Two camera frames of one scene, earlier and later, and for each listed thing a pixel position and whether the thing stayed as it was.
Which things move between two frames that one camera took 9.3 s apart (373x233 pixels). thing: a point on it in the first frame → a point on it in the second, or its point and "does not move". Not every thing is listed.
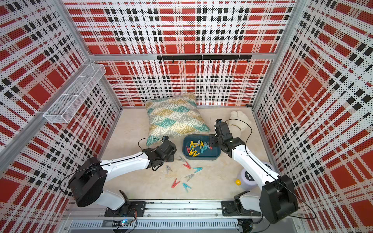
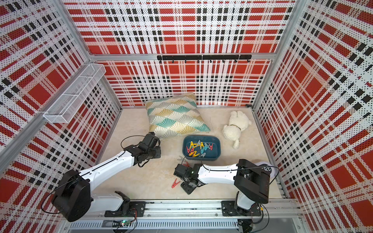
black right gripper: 211,140 → 187,190
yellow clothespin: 192,144 does not move
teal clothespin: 205,145 does not move
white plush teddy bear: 239,122 does not move
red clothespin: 187,165 does not move
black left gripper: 171,157 → 158,152
